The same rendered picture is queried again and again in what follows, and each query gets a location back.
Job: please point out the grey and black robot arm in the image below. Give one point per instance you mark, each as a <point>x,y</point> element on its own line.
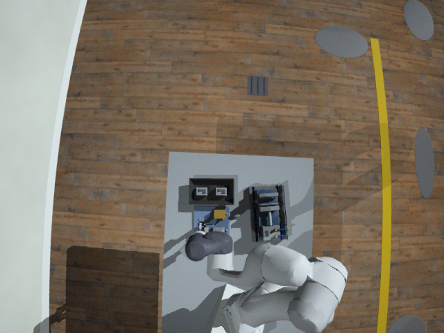
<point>273,272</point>

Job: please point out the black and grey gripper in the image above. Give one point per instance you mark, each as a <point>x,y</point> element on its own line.
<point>202,226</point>

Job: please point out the yellow block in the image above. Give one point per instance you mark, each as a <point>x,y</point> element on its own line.
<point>219,214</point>

